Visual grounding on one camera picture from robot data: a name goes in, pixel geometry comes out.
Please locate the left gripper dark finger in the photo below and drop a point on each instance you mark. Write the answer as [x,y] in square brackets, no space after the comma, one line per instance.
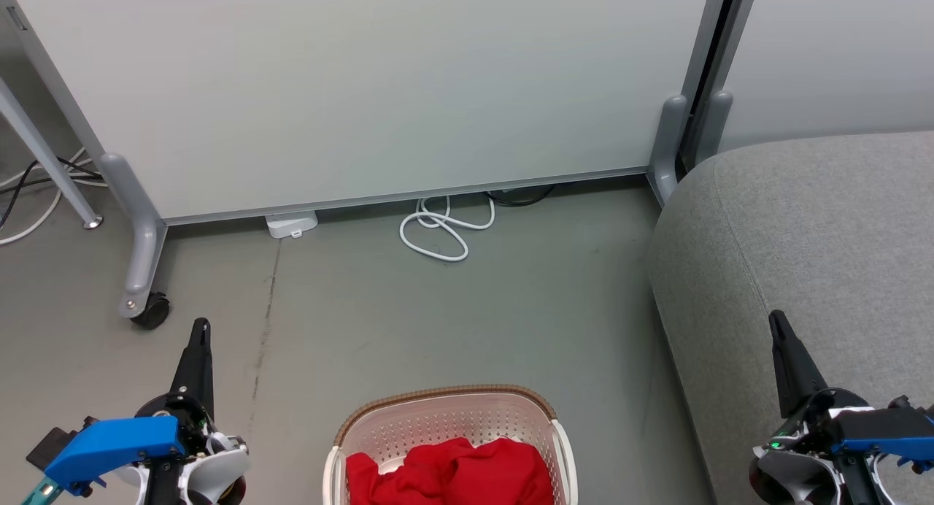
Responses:
[197,366]

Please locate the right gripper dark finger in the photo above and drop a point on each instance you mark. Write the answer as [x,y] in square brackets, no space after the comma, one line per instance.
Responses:
[795,374]

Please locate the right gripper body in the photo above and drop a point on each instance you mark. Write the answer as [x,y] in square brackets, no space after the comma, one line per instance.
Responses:
[788,470]

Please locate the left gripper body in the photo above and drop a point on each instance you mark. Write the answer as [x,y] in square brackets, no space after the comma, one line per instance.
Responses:
[219,470]

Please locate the red cloth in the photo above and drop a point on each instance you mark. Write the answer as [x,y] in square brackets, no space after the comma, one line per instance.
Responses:
[452,476]

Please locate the grey fabric sofa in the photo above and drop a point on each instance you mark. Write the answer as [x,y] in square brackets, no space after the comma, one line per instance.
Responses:
[817,242]

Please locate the black caster wheel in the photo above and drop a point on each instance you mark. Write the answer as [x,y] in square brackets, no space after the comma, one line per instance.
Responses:
[153,311]

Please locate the white power adapter box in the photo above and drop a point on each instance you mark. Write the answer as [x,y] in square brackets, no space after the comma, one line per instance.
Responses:
[292,222]

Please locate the cream perforated laundry basket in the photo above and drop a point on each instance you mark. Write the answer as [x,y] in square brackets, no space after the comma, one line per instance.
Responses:
[452,421]

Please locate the grey metal table leg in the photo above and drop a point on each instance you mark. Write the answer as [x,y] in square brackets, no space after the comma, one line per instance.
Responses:
[51,158]

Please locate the white partition panel grey foot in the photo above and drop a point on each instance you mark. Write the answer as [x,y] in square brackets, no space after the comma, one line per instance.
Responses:
[824,52]

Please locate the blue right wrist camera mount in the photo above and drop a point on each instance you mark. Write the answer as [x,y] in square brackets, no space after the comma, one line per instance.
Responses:
[890,446]

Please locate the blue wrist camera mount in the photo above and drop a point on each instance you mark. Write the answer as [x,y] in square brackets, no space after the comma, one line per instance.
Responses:
[109,446]
[890,446]

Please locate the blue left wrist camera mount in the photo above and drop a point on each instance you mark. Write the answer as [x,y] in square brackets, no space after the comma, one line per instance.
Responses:
[109,446]

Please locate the white partition board grey frame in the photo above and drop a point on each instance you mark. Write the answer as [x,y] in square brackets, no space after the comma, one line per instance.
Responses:
[379,89]

